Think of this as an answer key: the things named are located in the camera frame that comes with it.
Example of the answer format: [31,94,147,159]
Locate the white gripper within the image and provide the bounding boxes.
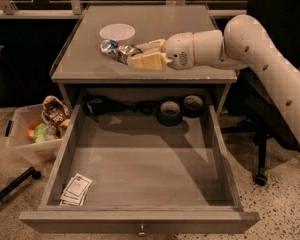
[127,32,194,71]

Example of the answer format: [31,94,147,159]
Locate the redbull can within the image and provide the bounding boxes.
[100,39,142,64]

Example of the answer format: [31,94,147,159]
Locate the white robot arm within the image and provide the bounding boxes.
[127,15,300,144]

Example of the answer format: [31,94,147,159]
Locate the grey cabinet with drawer unit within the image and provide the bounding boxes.
[51,5,237,105]

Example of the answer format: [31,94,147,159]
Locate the open grey top drawer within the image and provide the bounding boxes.
[20,95,260,235]

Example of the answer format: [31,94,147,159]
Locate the metal drawer knob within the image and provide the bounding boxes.
[137,224,147,237]

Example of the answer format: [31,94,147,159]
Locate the white bowl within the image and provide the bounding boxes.
[99,24,135,45]

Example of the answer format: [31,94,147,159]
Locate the blue tape roll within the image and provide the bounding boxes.
[156,100,183,126]

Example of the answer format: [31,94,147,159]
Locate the black tape roll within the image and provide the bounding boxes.
[183,95,204,118]

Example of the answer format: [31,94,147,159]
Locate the crumpled snack bag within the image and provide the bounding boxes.
[41,95,70,127]

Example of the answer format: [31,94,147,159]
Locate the black office chair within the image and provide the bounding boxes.
[222,0,300,186]

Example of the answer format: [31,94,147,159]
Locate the green and orange items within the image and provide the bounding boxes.
[26,121,58,143]

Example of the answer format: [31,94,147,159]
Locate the clear plastic bin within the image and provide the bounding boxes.
[6,104,62,164]

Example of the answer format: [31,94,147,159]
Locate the stack of white cards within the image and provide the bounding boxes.
[60,173,92,206]

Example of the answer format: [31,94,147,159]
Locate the black chair leg with caster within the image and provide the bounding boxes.
[0,167,41,201]

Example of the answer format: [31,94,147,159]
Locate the black cable bundle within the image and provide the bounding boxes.
[85,95,158,116]

